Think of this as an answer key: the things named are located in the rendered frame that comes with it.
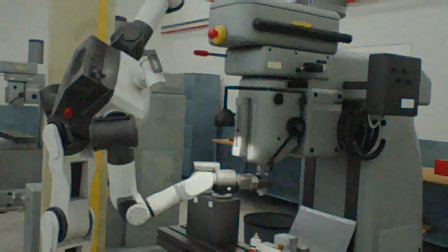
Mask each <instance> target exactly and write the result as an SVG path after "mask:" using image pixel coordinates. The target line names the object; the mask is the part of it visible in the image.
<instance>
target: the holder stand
mask: <svg viewBox="0 0 448 252"><path fill-rule="evenodd" d="M240 206H241V199H239V198H234V197H232V195H231V194H227V196H225V194H215V193H214V191H213V190H210V191H205V192H203V193H202V194H199V195H198V196H195V197H194V198H192V199H190V200H188V208H187V220H186V233H187V234H189V235H192V236H194V237H197V238H199V239H202V240H204V241H208V242H210V243H213V244H214V245H224V244H227V243H234V242H237V241H239V218H240Z"/></svg>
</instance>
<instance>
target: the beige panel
mask: <svg viewBox="0 0 448 252"><path fill-rule="evenodd" d="M115 5H116V0H49V2H48V38H47V56H46V86H48V85H50V84H60V83H61V81H62V78H63V76H64V73H65V72H66V69H67V68H68V64H69V63H70V60H71V59H72V56H73V54H74V52H75V50H76V48H78V46H80V45H81V44H82V43H83V42H84V41H85V40H86V39H87V38H88V37H89V36H90V35H91V34H92V35H94V36H96V38H99V39H100V40H102V41H103V42H105V43H106V44H108V45H110V44H111V40H110V38H111V36H112V34H113V33H114V32H115ZM49 157H50V153H49V151H48V149H47V147H46V144H45V143H44V145H43V163H42V199H41V217H40V221H41V218H42V215H43V214H44V212H46V210H47V209H48V208H50V203H51V196H52V174H51V172H50V168H49V166H48V164H49ZM64 159H80V152H79V153H76V154H74V155H69V156H64ZM95 159H96V170H95V172H94V176H93V178H92V182H91V184H90V198H89V204H88V206H89V207H90V208H91V209H92V211H93V212H94V217H95V224H94V235H93V240H92V247H91V249H90V251H89V252H105V230H106V216H107V186H108V165H107V149H105V150H98V151H95Z"/></svg>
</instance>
